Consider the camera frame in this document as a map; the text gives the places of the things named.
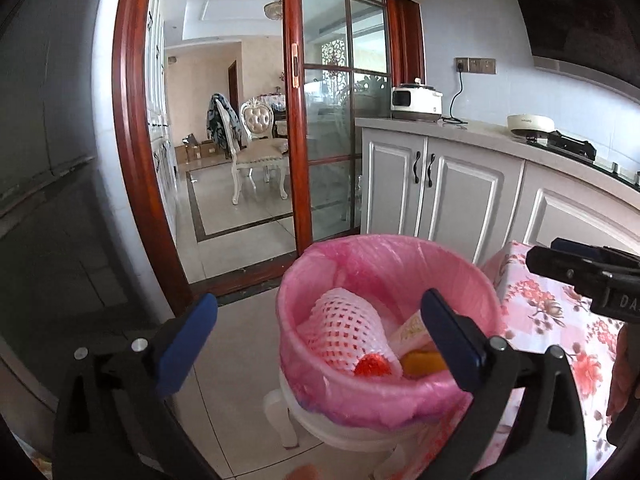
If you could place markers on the dark patterned garment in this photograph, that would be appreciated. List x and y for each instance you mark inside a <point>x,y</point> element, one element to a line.
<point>222,125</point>

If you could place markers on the pink foam fruit net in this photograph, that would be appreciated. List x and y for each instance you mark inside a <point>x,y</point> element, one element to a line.
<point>345,327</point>

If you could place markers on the black gas hob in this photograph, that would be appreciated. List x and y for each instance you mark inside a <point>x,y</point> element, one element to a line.
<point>575,147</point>

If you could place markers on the red wooden door frame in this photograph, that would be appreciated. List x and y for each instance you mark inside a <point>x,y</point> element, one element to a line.
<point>130,110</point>

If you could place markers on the pink floral tablecloth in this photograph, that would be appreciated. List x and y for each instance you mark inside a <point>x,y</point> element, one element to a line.
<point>545,320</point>

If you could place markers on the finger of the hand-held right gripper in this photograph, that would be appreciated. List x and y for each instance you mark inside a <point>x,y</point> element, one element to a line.
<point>555,265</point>
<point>570,245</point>

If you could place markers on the trash bin with pink bag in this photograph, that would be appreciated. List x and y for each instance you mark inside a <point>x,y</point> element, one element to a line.
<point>380,265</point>

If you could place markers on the ceiling lamp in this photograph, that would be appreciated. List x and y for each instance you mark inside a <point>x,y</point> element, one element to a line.
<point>273,6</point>

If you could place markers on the white tall cupboard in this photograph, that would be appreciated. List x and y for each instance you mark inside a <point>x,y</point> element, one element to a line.
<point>160,110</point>

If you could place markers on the cream electric skillet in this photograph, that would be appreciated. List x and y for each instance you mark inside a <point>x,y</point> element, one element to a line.
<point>530,124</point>

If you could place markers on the white rice cooker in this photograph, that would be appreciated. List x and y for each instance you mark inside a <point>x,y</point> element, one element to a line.
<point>415,102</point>

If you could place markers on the long wall socket panel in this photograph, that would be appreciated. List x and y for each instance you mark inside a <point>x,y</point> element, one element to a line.
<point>475,65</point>

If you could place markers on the red wooden window frame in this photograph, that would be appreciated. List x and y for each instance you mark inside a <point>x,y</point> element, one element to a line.
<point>405,35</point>

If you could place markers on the yellow sponge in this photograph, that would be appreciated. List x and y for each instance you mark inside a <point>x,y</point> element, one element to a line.
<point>422,364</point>

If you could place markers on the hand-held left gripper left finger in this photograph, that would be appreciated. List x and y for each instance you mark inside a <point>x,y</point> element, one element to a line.
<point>185,347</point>

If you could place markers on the black range hood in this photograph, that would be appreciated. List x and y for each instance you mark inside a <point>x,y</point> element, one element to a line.
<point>575,15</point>

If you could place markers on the cardboard boxes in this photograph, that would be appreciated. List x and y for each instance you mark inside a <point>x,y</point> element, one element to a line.
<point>197,149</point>

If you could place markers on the dark grey refrigerator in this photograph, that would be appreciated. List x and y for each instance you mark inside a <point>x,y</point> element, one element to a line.
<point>50,185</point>

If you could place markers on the glass sliding door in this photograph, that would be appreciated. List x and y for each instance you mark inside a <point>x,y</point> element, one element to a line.
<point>330,135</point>

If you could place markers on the white upholstered dining chair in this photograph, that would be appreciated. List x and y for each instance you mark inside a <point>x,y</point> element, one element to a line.
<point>257,150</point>

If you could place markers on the person's right hand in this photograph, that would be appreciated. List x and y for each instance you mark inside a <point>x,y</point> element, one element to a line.
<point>627,370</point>

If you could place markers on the white base cabinet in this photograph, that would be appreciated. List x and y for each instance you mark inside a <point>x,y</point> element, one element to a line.
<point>450,185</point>

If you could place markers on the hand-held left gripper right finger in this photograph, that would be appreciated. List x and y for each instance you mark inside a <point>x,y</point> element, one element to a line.
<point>450,342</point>

